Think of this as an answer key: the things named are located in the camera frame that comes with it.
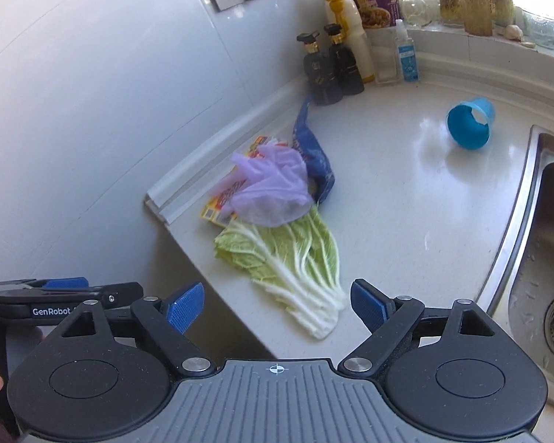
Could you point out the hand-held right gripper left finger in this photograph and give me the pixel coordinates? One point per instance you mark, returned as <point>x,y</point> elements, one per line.
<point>184,307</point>

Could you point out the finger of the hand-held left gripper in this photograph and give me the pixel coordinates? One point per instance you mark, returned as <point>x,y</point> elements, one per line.
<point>14,304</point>
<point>67,284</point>

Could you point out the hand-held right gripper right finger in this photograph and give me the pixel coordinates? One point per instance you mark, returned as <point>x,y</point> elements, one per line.
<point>367,307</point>

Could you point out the napa cabbage leaf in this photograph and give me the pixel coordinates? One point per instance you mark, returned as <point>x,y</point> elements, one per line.
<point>295,258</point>

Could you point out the yellow snack wrapper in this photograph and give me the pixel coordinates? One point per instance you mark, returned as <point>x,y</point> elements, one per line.
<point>217,210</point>

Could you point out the purple plastic bag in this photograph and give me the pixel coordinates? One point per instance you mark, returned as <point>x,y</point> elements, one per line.
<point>270,184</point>

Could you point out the blue plastic bag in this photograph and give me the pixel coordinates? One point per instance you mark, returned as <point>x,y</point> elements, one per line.
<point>316,152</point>

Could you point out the broken blue plastic cup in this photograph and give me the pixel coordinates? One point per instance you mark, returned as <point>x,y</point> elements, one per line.
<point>468,124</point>

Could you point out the stainless steel sink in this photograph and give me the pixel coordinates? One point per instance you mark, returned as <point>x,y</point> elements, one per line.
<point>535,249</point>

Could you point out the dark sauce bottle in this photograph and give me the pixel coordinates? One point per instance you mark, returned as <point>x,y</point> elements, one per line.
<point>321,78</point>
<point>349,69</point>

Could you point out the clear plastic jar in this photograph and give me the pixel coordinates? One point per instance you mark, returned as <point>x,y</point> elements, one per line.
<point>384,55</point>

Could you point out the clear bottle with blue label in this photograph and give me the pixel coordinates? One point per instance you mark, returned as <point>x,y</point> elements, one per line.
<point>407,57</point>

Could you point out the white bottle with yellow cap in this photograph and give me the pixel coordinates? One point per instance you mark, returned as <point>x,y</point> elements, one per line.
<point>355,32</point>

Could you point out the small glass jar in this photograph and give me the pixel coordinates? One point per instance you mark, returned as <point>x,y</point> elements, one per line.
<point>416,11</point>

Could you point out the purple instant noodle box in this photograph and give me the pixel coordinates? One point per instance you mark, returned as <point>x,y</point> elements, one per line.
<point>376,7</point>

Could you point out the loose garlic bulb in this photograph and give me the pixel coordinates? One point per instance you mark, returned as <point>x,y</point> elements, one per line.
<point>511,31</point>

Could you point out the glass bowl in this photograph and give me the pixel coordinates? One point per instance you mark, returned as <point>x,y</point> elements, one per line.
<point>542,27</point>

